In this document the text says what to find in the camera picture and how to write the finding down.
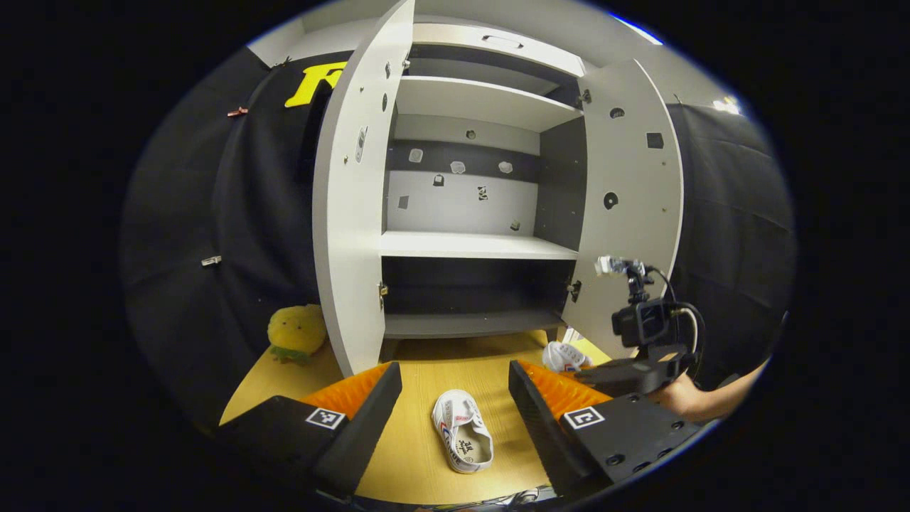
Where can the yellow plush toy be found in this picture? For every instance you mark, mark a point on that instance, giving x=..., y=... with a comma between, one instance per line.
x=295, y=331

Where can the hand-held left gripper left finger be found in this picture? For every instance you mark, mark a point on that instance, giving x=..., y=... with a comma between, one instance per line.
x=366, y=434

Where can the white canvas shoe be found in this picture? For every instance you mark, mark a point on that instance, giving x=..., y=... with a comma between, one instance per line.
x=455, y=416
x=561, y=355

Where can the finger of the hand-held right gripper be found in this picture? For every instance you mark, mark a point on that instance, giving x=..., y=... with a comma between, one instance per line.
x=618, y=377

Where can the white cabinet drawer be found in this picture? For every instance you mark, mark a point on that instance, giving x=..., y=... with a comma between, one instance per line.
x=455, y=44

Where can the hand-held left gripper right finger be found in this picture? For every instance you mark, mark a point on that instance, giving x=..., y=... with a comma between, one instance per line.
x=544, y=434

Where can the silver cloth clip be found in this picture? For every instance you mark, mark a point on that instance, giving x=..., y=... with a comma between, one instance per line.
x=211, y=261

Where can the white shoe cabinet door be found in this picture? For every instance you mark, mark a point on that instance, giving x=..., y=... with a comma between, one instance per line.
x=348, y=249
x=633, y=235

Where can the white shoe cabinet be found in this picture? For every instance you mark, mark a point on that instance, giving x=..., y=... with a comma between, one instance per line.
x=469, y=245

